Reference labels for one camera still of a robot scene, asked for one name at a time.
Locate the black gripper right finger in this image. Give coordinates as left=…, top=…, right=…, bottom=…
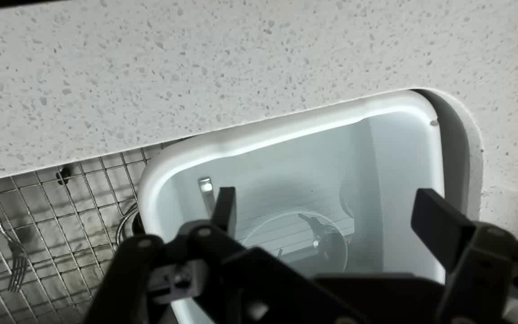
left=410, top=190, right=475, bottom=272

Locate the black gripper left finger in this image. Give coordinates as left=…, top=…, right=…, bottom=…
left=210, top=188, right=237, bottom=235

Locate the metal sink grid rack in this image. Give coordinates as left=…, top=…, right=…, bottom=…
left=0, top=148, right=156, bottom=324

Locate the silver fork in sink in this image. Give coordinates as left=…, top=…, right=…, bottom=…
left=0, top=217, right=29, bottom=292

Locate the clear glass in basin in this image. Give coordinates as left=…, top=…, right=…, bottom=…
left=241, top=213, right=349, bottom=278

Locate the white plastic wash basin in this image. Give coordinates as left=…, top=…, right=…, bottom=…
left=137, top=89, right=448, bottom=324

